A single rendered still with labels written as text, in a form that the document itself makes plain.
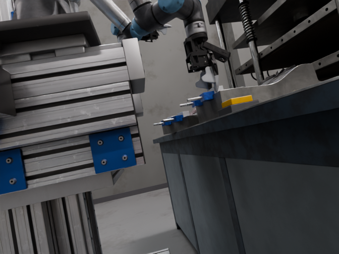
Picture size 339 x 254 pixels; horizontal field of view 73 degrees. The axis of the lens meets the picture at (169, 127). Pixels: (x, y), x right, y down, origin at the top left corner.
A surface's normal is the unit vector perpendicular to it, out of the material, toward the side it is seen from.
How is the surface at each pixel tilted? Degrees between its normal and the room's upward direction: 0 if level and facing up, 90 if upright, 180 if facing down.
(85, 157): 90
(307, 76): 90
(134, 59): 90
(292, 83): 90
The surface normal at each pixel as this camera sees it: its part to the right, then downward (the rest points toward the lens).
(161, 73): 0.12, -0.08
